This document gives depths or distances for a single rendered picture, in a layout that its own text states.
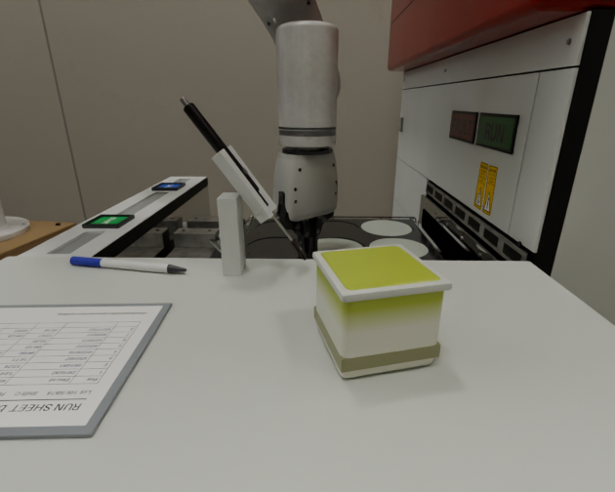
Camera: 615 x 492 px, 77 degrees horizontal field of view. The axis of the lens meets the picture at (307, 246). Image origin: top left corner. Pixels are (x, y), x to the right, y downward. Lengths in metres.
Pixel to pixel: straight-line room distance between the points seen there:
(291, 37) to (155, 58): 2.22
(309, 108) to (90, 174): 2.58
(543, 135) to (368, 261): 0.30
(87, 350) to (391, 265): 0.23
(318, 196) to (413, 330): 0.35
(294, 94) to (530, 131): 0.29
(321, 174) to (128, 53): 2.32
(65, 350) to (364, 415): 0.22
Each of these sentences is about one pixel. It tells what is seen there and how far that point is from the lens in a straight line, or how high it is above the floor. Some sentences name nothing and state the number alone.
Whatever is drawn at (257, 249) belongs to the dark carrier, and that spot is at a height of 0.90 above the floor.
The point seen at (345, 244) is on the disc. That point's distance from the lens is 0.69.
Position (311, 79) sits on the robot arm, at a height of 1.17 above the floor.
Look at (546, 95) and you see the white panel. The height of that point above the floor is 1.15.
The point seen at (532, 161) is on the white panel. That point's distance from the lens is 0.53.
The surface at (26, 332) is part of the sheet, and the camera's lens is 0.38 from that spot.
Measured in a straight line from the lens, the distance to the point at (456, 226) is 0.70.
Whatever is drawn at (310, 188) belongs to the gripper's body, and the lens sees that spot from 0.57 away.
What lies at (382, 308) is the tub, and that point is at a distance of 0.25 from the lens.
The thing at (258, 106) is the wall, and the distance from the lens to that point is 2.54.
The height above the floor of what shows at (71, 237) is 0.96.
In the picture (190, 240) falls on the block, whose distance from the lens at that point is 0.76.
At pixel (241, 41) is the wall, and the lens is 2.58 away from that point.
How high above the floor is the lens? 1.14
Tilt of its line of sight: 21 degrees down
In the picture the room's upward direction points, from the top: straight up
